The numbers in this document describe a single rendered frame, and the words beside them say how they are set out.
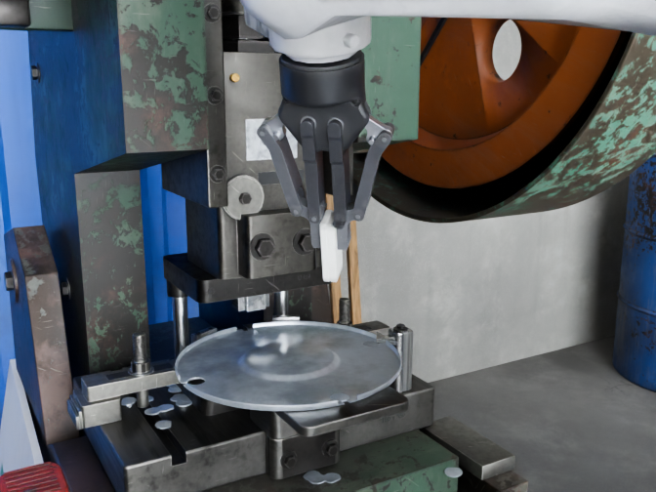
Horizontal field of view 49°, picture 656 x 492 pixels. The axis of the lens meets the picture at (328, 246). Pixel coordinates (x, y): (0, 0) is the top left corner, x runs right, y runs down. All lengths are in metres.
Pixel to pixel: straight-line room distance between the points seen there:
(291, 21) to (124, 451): 0.60
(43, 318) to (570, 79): 0.85
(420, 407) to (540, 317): 2.14
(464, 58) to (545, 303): 2.11
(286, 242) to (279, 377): 0.17
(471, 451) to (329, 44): 0.63
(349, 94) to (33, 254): 0.75
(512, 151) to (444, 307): 1.80
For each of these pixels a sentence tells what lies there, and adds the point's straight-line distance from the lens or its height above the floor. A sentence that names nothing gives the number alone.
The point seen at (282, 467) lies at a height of 0.67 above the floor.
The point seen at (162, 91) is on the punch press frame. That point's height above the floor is 1.13.
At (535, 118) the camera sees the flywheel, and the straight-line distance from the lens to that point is 1.01.
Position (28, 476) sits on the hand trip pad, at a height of 0.76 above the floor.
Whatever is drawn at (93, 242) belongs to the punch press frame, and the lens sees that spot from 1.13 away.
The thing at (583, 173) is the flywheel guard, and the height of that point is 1.02.
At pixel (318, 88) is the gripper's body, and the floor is 1.13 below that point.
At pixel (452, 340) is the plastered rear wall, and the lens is 2.88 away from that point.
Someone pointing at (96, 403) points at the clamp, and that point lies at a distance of 0.99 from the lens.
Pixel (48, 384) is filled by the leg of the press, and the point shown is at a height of 0.68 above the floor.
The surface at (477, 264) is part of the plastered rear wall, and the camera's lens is 2.86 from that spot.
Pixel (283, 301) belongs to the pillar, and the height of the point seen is 0.80.
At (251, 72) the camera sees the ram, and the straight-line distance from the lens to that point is 0.91.
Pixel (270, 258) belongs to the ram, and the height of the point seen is 0.92.
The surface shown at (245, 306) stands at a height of 0.83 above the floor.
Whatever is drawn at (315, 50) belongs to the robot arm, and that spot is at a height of 1.16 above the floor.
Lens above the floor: 1.13
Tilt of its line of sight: 13 degrees down
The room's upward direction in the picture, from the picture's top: straight up
